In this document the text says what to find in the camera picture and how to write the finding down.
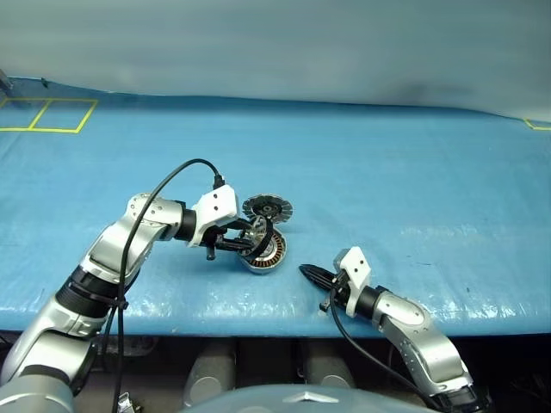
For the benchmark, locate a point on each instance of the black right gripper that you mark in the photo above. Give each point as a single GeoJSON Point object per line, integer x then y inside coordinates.
{"type": "Point", "coordinates": [339, 294]}

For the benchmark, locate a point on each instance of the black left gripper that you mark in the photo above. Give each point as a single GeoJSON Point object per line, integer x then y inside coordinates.
{"type": "Point", "coordinates": [217, 241]}

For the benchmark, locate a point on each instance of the silver spoked rotor black rim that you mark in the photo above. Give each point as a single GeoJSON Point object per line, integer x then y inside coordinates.
{"type": "Point", "coordinates": [257, 228]}

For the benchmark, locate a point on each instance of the round finned metal motor lid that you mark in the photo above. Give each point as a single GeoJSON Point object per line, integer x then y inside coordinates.
{"type": "Point", "coordinates": [269, 208]}

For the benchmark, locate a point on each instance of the motor housing with copper windings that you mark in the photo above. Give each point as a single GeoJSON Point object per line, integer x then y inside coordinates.
{"type": "Point", "coordinates": [275, 254]}

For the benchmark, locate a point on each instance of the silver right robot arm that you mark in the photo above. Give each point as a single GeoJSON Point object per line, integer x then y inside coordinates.
{"type": "Point", "coordinates": [413, 327]}

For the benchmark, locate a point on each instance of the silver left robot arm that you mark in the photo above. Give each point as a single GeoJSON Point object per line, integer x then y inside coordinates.
{"type": "Point", "coordinates": [116, 241]}

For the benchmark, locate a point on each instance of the grey rounded cylinder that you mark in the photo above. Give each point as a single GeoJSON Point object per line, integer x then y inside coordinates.
{"type": "Point", "coordinates": [329, 365]}
{"type": "Point", "coordinates": [211, 374]}

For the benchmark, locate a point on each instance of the grey robot torso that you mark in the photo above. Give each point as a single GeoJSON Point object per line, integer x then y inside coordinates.
{"type": "Point", "coordinates": [301, 402]}

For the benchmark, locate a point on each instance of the blue table cover sheet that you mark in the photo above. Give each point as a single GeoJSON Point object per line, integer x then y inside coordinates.
{"type": "Point", "coordinates": [387, 172]}

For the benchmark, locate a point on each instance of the yellow tape double square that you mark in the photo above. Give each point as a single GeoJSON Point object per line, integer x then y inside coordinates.
{"type": "Point", "coordinates": [43, 129]}

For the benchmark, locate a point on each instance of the yellow tape corner marking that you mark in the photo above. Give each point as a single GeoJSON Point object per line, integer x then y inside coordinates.
{"type": "Point", "coordinates": [536, 127]}

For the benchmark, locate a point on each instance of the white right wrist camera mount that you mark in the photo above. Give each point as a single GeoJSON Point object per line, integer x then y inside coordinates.
{"type": "Point", "coordinates": [355, 266]}

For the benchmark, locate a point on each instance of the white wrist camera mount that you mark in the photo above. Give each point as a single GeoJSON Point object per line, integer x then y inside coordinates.
{"type": "Point", "coordinates": [217, 202]}
{"type": "Point", "coordinates": [355, 266]}

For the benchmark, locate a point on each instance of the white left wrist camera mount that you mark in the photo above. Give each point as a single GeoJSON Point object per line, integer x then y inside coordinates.
{"type": "Point", "coordinates": [217, 202]}

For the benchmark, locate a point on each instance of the dark grey bracket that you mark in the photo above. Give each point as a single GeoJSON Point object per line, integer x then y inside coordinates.
{"type": "Point", "coordinates": [5, 84]}

